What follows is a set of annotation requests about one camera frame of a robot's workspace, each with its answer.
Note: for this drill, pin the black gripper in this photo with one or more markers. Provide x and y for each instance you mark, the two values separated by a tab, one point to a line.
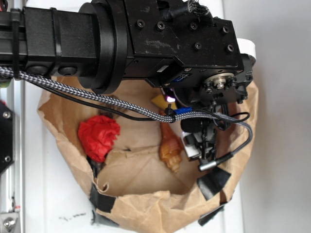
210	113

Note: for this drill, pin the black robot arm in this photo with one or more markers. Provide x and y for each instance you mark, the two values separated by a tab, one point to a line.
177	46

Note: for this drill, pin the yellow sponge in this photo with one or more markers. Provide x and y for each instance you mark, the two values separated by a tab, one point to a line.
160	102

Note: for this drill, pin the orange spiral seashell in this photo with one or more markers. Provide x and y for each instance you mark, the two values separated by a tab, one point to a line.
170	148

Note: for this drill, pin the brown paper bag bin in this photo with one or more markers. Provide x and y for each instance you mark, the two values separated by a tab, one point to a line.
135	189

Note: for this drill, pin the brown rough rock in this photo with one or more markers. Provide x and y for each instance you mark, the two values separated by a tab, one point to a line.
108	113

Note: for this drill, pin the crumpled red paper ball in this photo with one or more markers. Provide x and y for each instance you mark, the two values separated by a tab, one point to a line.
97	135

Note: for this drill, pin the black mounting plate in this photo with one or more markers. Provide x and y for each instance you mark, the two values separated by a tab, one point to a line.
7	137

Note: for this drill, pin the aluminium frame rail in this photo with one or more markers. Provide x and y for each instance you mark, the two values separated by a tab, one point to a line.
12	104

